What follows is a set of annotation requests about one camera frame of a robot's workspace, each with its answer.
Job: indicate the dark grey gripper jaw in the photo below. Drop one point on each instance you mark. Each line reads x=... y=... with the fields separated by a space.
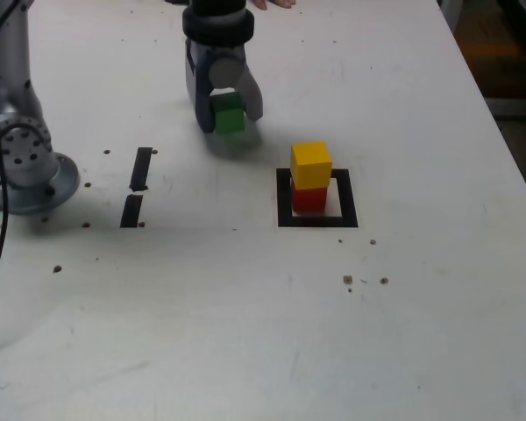
x=197 y=87

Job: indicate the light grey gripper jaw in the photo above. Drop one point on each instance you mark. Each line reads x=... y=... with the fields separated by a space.
x=225 y=73

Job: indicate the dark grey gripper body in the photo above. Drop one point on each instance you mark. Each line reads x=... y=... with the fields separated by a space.
x=221 y=52

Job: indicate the green cube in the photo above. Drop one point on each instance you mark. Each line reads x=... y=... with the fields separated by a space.
x=229 y=118

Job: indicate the yellow cube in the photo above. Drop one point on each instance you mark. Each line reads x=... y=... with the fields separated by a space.
x=311 y=166

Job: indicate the red cube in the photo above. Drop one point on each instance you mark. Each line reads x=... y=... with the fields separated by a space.
x=309 y=201

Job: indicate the black tape square outline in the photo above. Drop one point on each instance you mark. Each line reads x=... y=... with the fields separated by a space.
x=285 y=206

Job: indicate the person's hand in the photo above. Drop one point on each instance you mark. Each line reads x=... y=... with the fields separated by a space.
x=280 y=2

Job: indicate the black tape strip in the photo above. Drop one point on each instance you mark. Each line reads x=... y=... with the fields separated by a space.
x=141 y=169

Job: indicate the grey metal beam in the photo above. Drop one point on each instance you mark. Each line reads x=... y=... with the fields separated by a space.
x=515 y=106

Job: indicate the grey metal post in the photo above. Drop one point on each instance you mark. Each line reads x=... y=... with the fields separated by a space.
x=449 y=11

